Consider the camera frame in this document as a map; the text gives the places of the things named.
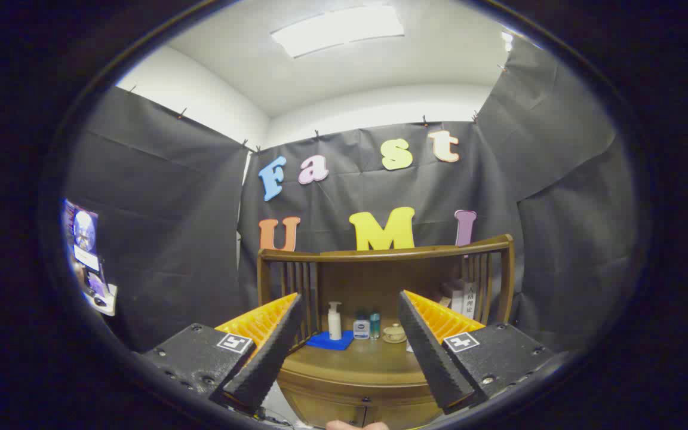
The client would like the printed poster board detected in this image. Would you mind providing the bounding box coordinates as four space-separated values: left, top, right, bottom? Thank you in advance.
62 199 119 317

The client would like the thin black cable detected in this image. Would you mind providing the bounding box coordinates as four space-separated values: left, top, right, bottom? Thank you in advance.
253 408 294 428

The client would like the ceiling light panel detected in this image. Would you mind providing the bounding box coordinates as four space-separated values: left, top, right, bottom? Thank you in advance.
271 6 406 59

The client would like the wooden countertop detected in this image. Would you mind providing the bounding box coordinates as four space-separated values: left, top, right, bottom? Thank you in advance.
281 325 434 388

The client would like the wooden cabinet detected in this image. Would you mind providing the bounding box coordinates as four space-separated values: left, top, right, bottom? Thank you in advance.
256 234 515 429

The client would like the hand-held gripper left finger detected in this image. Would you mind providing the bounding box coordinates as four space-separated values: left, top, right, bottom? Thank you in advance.
140 291 304 414

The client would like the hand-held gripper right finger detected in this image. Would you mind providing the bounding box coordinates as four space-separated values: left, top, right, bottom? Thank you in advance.
398 290 557 416

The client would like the blue folded cloth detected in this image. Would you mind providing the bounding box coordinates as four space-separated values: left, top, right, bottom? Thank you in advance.
306 330 355 351

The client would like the wooden cabinet door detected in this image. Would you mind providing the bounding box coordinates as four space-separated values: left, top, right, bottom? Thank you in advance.
293 403 364 428
365 406 440 429

